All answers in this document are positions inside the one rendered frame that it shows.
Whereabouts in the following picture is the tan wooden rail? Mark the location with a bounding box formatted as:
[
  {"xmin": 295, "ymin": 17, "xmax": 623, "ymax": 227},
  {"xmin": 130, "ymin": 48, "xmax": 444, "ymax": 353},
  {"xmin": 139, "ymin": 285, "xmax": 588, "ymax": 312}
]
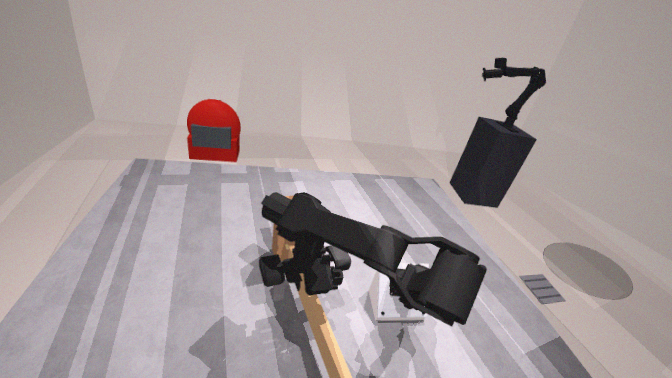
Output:
[{"xmin": 298, "ymin": 273, "xmax": 352, "ymax": 378}]

